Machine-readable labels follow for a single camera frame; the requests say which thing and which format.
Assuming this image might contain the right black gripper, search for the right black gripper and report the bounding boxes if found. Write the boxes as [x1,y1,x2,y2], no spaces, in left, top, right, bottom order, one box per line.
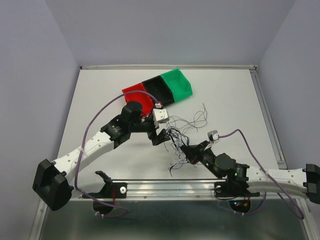
[180,140,222,179]

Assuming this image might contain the blue black wire bundle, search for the blue black wire bundle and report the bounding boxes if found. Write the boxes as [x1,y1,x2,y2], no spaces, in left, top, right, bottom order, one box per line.
[163,126,198,177]

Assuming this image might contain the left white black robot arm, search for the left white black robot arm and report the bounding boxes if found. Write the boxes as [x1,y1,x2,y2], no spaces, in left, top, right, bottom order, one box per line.
[32,101,170,211]

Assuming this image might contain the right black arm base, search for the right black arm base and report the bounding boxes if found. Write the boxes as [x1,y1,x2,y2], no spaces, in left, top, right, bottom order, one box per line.
[213,181,261,215]

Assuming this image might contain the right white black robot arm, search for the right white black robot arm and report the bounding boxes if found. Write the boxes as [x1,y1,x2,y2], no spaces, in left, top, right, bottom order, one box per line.
[180,141,320,204]

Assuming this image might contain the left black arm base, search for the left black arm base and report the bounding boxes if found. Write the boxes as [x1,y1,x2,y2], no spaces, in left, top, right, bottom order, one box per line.
[81,170,129,218]

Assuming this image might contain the red plastic bin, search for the red plastic bin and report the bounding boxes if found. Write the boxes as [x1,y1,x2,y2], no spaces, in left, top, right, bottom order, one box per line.
[122,82,154,116]

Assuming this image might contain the black plastic bin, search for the black plastic bin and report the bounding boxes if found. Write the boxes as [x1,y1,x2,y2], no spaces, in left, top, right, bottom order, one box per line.
[142,75,174,107]

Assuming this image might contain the green plastic bin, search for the green plastic bin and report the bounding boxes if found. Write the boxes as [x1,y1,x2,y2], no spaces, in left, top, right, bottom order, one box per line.
[160,68,193,103]

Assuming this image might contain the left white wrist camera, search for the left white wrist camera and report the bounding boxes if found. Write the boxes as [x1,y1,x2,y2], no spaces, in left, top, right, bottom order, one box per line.
[152,103,170,125]

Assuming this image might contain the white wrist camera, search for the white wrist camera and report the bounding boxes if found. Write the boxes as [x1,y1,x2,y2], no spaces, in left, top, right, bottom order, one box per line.
[207,130,220,145]
[152,103,170,125]

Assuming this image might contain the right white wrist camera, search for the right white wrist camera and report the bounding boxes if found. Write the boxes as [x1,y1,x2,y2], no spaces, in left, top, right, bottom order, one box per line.
[207,130,220,145]

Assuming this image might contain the front aluminium rail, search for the front aluminium rail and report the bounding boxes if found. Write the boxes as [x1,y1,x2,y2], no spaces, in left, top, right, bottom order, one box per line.
[39,177,307,201]

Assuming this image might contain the aluminium rail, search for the aluminium rail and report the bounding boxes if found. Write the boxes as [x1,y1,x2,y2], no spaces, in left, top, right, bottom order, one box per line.
[249,69,288,170]
[80,64,258,70]
[39,177,307,201]

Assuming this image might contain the back aluminium rail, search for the back aluminium rail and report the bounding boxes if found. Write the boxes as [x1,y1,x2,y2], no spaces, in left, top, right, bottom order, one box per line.
[80,64,258,70]

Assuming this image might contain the right side aluminium rail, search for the right side aluminium rail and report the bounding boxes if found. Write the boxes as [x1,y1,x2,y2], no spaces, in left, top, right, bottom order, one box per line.
[249,69,288,170]

